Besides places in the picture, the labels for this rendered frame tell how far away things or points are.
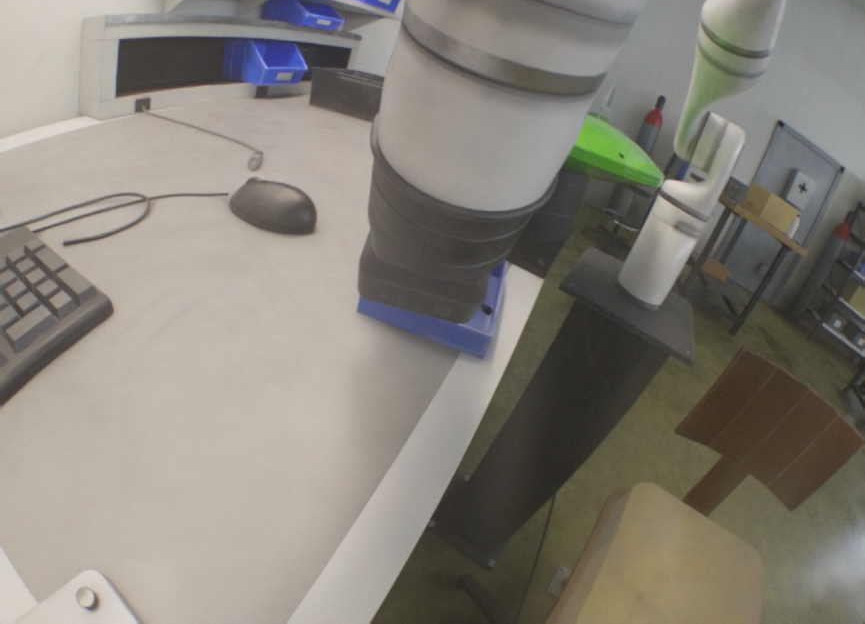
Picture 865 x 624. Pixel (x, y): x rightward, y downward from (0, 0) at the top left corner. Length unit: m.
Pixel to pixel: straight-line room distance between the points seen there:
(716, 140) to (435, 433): 0.55
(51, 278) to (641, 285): 0.72
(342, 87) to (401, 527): 0.95
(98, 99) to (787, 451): 1.41
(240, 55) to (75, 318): 0.93
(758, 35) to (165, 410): 0.57
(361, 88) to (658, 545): 1.08
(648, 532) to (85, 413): 0.70
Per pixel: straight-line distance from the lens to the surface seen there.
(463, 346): 0.29
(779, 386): 0.75
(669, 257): 0.66
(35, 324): 0.29
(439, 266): 0.17
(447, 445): 0.23
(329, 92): 1.05
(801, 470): 0.85
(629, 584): 0.64
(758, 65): 0.52
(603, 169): 0.41
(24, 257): 0.36
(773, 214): 3.51
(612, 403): 0.73
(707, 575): 0.76
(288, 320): 0.29
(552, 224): 0.51
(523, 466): 0.89
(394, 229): 0.17
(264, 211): 0.39
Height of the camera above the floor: 1.10
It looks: 33 degrees down
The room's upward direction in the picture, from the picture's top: 18 degrees clockwise
